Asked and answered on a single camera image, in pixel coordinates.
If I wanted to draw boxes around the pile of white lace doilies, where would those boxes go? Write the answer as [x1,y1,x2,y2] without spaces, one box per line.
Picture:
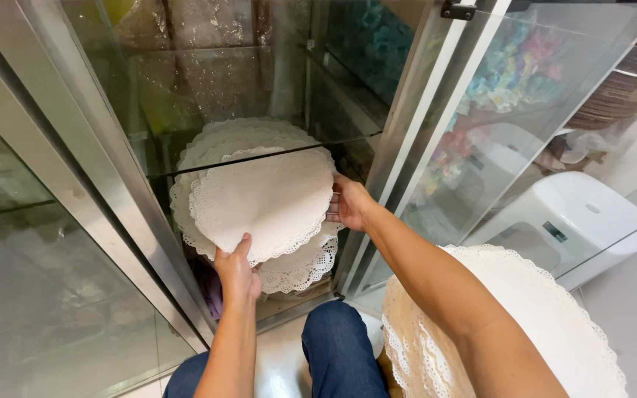
[169,116,344,295]

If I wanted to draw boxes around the white round paper doily stack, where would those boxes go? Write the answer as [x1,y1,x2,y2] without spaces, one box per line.
[188,146,336,267]

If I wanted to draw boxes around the person's blue jeans legs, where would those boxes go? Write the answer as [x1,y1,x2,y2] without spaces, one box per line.
[163,300,391,398]

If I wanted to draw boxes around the white plastic stool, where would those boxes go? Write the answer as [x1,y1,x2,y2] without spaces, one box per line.
[462,171,637,292]

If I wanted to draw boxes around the purple cloth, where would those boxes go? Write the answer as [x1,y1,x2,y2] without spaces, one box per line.
[196,265,224,321]

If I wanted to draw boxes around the glass display cabinet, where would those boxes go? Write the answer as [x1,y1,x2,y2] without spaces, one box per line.
[0,0,452,398]

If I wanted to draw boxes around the stack of brown round boards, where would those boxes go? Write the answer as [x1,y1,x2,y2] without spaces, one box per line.
[564,25,637,132]

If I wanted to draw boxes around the person's left hand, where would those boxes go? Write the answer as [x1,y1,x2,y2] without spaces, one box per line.
[213,233,263,304]

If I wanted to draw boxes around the large cream lace doily stack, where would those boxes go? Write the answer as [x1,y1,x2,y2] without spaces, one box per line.
[381,244,629,398]

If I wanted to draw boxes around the glass cabinet door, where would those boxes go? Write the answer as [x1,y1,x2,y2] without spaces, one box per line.
[332,0,637,316]

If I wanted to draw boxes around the black door hinge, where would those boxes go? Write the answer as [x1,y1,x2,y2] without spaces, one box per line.
[441,0,478,22]

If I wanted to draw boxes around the person's right hand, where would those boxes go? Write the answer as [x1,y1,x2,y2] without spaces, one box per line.
[325,173,377,232]

